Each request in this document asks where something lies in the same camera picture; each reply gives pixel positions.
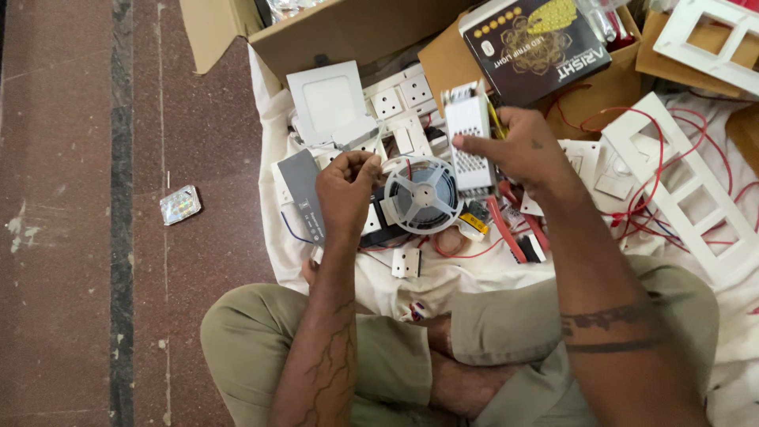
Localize flat brown cardboard piece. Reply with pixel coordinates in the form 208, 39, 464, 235
635, 9, 759, 100

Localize white rocker switch modules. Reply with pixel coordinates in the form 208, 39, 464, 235
388, 115, 435, 159

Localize person's right hand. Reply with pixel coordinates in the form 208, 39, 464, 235
452, 107, 586, 202

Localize white flat switch plate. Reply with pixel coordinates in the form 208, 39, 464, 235
521, 139, 603, 218

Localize person's khaki trousers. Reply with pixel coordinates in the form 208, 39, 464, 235
200, 254, 722, 427

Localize long white switch plate frame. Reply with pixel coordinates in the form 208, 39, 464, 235
601, 91, 759, 284

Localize white socket switch board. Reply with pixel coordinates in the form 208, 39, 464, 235
362, 62, 440, 121

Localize black LED strip box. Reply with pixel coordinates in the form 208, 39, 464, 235
459, 0, 613, 108

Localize clear plastic packets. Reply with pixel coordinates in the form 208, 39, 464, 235
576, 0, 638, 51

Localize person's bare foot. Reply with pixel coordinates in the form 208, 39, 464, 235
425, 313, 525, 419

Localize red-handled pliers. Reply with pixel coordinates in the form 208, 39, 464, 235
485, 180, 550, 265

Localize white round-knob module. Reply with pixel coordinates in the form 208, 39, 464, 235
594, 151, 639, 200

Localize white square panel light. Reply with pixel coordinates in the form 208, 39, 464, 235
286, 60, 381, 150

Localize white perforated power supply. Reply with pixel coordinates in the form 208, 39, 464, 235
443, 81, 498, 200

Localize blue wire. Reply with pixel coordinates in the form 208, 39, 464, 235
280, 211, 315, 246

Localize grey driver box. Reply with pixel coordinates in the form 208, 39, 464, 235
276, 149, 327, 248

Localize small brown cardboard box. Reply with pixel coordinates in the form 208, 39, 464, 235
417, 5, 645, 141

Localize tangle of red wires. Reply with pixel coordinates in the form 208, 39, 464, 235
432, 83, 759, 260

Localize white cloth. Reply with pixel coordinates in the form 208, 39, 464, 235
247, 44, 759, 427

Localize large open cardboard box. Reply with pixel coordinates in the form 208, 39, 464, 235
179, 0, 482, 84

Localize shiny holographic packet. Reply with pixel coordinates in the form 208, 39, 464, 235
159, 184, 203, 227

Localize white LED strip reel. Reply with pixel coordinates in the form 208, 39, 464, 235
383, 155, 465, 235

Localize small white switch module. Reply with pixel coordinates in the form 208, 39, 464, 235
391, 247, 422, 280

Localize white square-holed plate frame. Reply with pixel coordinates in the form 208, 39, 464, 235
652, 0, 759, 99

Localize black switch box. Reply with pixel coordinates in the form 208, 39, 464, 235
357, 189, 416, 249

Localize person's left hand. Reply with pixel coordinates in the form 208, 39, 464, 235
315, 151, 384, 239

